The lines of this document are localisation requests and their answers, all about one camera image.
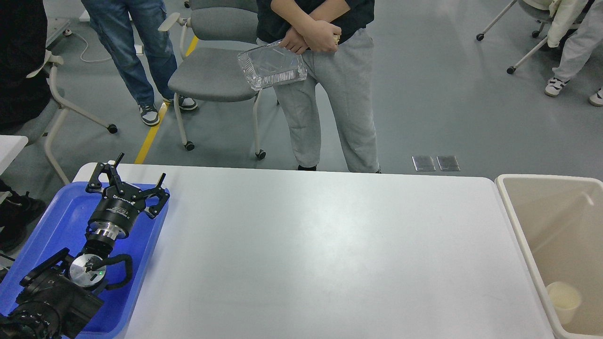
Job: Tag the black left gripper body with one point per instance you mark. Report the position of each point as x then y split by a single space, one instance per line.
117 210

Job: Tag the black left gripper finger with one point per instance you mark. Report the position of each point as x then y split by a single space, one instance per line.
110 170
153 200

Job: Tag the clear plastic container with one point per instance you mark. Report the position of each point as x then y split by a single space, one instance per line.
271 65

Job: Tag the white paper cup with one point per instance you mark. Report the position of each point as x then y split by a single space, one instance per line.
566 300

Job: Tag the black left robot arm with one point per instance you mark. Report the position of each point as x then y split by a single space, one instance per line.
80 272

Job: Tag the person's right hand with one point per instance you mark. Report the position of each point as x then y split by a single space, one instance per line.
294 42

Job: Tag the person's left hand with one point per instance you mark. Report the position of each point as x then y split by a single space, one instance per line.
320 36

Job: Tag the blue plastic tray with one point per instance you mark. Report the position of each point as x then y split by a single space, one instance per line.
63 226

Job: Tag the white chair at left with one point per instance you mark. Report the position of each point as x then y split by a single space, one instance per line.
51 119

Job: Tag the white side table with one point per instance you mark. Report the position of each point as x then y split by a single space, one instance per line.
10 147

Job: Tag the grey office chair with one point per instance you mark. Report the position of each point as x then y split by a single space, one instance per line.
213 74

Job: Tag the person in black at left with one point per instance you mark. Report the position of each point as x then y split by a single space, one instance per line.
23 98

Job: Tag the person in grey trousers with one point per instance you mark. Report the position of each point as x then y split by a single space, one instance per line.
345 76

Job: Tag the metal floor plate left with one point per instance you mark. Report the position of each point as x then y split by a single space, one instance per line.
423 163

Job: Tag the metal floor plate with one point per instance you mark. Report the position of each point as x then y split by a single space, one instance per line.
448 163
423 163

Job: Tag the metal floor plate right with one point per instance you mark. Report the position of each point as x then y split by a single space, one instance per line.
448 163

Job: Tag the beige plastic bin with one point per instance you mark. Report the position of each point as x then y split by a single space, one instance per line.
558 222

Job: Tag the chair at top right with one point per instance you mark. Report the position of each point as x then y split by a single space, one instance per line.
557 20

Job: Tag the person in white trousers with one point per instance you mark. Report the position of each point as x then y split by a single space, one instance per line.
577 49

